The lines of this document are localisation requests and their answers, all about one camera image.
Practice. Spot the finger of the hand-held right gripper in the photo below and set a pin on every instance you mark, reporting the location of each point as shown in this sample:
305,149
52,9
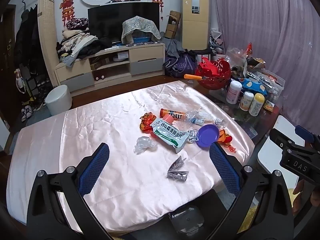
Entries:
282,140
303,133

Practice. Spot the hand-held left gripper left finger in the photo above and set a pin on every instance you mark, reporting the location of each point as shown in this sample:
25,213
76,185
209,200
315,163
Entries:
93,170

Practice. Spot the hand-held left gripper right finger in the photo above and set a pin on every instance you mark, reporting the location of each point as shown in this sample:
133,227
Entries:
225,170

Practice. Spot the red orange tasselled ornament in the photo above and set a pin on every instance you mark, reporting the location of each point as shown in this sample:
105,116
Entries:
225,138

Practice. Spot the purple plastic lid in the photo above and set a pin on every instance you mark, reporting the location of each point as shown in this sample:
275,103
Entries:
207,136

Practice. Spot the silver foil blister pack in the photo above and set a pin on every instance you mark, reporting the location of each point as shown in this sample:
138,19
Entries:
178,173

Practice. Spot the silver foil wrapper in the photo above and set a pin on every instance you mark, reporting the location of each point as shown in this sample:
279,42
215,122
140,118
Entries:
220,123
192,135

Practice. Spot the small blue grey tube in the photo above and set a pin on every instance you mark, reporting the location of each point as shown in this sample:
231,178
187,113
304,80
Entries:
199,122

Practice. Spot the clear plastic wrap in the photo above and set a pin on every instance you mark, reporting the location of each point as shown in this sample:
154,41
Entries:
143,145

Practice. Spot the clear plastic bag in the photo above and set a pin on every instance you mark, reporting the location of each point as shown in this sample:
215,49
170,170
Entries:
197,115

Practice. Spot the green white medicine packet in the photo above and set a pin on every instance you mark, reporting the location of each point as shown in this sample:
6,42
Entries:
170,135

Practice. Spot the red gold candy wrapper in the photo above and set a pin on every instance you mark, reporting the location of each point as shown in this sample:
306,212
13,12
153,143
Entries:
146,121

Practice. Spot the orange tablet tube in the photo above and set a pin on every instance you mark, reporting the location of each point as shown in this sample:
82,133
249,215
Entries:
175,113

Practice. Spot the person's right hand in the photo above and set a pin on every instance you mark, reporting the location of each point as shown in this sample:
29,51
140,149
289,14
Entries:
300,192

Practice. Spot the white chair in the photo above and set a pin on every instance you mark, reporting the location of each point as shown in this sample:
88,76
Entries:
270,155

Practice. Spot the glass table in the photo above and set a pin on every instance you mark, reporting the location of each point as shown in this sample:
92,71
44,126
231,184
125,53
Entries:
250,122

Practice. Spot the small yellow packet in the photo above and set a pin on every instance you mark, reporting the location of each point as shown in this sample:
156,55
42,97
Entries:
269,105

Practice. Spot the yellow-capped white bottle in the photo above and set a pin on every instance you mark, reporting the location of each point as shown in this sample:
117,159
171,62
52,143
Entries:
256,105

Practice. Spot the pink satin tablecloth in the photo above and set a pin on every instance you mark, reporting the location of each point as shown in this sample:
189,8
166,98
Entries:
112,130

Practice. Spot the white bottle orange label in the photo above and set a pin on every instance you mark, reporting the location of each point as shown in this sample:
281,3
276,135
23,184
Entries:
246,102

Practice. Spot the yellow fleece blanket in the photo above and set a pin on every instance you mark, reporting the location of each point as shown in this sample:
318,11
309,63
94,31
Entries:
255,215

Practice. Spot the clear plastic container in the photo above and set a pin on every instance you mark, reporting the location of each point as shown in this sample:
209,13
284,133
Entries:
276,82

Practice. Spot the blue snack bag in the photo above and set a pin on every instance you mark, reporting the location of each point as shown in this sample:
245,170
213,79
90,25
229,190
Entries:
255,86

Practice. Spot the white bottle pink label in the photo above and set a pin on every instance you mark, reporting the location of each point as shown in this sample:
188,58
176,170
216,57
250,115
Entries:
233,92

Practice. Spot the white round stool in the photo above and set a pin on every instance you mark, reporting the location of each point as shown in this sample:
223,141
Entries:
58,100

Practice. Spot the white sneakers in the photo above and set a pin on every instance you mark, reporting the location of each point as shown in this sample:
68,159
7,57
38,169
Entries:
27,112

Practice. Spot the heap of plastic bags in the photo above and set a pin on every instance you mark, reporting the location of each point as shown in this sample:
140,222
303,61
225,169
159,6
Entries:
240,57

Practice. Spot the red openwork basket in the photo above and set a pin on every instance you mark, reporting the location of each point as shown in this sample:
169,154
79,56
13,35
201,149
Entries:
215,72

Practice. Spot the purple curtain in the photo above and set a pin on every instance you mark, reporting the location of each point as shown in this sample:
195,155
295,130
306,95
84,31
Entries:
262,30

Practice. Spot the hanging face mask bag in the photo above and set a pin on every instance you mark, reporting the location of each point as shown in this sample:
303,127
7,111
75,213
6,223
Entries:
20,82

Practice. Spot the purple duffel bag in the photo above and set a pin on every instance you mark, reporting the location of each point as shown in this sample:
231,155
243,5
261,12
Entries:
180,65

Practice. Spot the beige grey TV cabinet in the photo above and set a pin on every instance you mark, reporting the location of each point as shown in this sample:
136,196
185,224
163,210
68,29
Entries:
142,52

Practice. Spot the pile of clothes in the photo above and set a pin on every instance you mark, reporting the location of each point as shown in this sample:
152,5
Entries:
80,42

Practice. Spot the beige standing air conditioner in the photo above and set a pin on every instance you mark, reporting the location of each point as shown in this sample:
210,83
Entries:
195,30

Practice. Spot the dark hanging coats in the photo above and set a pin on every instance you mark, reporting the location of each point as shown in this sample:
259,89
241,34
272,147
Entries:
25,42

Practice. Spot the beige rattan screen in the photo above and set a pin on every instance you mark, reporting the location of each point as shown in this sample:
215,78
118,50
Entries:
47,30

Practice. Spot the dark floral cushion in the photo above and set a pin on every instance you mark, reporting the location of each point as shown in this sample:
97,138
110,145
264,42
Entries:
77,23

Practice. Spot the black television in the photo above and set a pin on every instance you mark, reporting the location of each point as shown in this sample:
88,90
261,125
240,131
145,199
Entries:
107,22

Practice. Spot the cloth-covered pet cage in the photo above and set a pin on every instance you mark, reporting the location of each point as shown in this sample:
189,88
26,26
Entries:
140,25

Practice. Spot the brown cardboard box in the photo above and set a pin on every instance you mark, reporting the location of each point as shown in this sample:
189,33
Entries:
172,25

